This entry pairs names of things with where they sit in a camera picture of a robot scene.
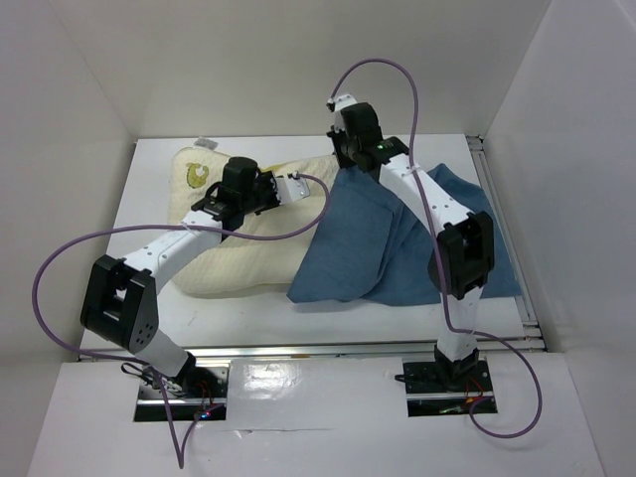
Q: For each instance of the cream quilted pillow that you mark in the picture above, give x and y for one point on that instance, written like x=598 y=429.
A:
x=238 y=264

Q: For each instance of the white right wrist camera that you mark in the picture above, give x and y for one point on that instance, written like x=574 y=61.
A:
x=336 y=105

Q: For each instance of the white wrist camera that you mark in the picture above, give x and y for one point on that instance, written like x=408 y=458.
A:
x=336 y=105
x=291 y=188

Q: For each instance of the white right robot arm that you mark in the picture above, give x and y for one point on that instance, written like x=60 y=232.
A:
x=463 y=241

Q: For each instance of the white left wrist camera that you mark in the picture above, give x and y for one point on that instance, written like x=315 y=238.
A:
x=291 y=188

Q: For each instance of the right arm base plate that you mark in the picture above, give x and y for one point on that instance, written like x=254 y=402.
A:
x=427 y=394

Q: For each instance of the aluminium table edge rail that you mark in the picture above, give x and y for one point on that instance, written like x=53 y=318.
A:
x=532 y=343

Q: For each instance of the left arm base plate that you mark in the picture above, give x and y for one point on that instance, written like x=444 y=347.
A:
x=206 y=401

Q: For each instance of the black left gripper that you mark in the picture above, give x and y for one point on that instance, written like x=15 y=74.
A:
x=269 y=180

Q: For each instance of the blue fabric pillowcase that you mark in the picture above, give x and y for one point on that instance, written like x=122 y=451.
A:
x=368 y=245

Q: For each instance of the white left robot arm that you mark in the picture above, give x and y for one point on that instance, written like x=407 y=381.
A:
x=121 y=299

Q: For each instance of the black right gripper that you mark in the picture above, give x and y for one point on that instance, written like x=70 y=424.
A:
x=344 y=161

